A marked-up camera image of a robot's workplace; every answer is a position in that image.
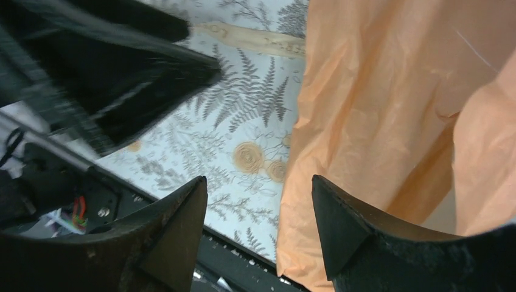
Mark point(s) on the orange paper bouquet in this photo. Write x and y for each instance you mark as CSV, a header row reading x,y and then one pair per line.
x,y
408,106

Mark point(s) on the cream printed ribbon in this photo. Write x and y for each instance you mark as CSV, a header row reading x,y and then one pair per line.
x,y
266,42

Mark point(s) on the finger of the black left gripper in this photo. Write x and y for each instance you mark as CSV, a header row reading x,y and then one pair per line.
x,y
139,16
108,94

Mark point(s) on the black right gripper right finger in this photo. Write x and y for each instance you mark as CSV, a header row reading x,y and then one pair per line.
x,y
367,249

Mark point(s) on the floral patterned table mat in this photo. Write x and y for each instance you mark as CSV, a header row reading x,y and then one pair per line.
x,y
236,134

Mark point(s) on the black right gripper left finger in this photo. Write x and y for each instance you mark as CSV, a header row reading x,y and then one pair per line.
x,y
152,249

